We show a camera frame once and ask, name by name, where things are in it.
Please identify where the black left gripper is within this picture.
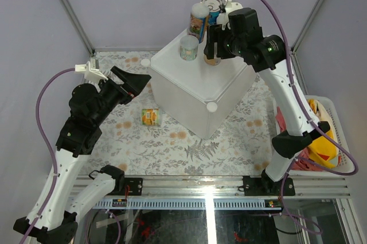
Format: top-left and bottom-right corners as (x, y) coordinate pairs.
(93, 67), (151, 126)

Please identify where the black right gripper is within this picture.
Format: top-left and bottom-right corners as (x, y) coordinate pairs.
(204, 24), (245, 60)

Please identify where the white lid yellow jar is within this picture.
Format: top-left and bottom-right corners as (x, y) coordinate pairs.
(204, 55), (221, 66)

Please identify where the clear lid green jar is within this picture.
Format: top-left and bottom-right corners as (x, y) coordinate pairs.
(179, 35), (199, 61)

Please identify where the white lid orange can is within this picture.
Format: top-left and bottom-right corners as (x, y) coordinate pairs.
(188, 2), (210, 43)

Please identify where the blue soup can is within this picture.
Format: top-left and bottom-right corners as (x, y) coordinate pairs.
(201, 0), (222, 25)

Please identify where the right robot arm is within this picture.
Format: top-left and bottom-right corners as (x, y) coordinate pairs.
(204, 7), (330, 195)

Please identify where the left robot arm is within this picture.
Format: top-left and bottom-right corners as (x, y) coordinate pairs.
(13, 66), (151, 243)

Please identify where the white cube counter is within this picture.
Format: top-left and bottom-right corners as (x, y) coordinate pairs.
(148, 30), (256, 140)

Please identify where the pink cloth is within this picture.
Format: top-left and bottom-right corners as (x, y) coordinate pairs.
(275, 106), (287, 132)

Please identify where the yellow cloth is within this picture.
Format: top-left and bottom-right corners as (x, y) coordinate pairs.
(308, 99), (341, 169)

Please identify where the white plastic basket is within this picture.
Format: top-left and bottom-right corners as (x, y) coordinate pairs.
(275, 95), (353, 176)

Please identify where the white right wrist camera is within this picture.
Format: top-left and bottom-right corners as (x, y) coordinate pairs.
(216, 0), (243, 30)

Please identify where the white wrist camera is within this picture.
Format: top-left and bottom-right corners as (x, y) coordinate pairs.
(74, 57), (108, 84)
(216, 0), (243, 30)

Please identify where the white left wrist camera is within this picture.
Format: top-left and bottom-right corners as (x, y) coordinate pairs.
(74, 57), (108, 84)

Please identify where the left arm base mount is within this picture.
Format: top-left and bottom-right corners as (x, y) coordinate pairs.
(107, 177), (143, 197)

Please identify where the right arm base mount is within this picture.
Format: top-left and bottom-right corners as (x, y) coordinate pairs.
(237, 171), (295, 196)

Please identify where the white slotted cable duct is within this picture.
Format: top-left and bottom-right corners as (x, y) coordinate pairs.
(94, 197), (282, 211)

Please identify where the aluminium front rail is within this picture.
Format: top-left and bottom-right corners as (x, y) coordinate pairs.
(45, 175), (352, 199)

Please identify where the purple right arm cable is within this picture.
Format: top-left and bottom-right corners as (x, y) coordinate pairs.
(223, 0), (359, 235)

